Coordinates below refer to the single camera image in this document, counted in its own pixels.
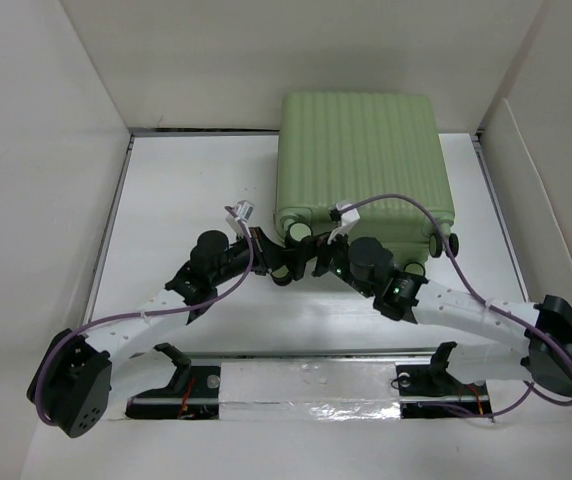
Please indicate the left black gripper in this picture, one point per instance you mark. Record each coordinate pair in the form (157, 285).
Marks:
(266, 253)

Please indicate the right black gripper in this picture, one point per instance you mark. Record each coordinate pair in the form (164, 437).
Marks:
(323, 251)

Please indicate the green suitcase blue lining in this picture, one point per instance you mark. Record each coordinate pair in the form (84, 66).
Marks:
(380, 152)

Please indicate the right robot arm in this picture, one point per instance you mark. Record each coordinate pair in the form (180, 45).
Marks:
(529, 342)

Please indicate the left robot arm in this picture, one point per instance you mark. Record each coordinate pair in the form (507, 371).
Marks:
(71, 387)

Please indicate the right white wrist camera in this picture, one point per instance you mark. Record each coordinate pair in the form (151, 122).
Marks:
(345, 216)

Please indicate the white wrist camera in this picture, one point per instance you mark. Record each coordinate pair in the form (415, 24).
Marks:
(345, 216)
(239, 212)

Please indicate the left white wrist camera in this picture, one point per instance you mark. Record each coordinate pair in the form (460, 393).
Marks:
(239, 212)

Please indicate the metal base rail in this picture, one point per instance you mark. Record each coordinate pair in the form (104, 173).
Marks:
(193, 393)

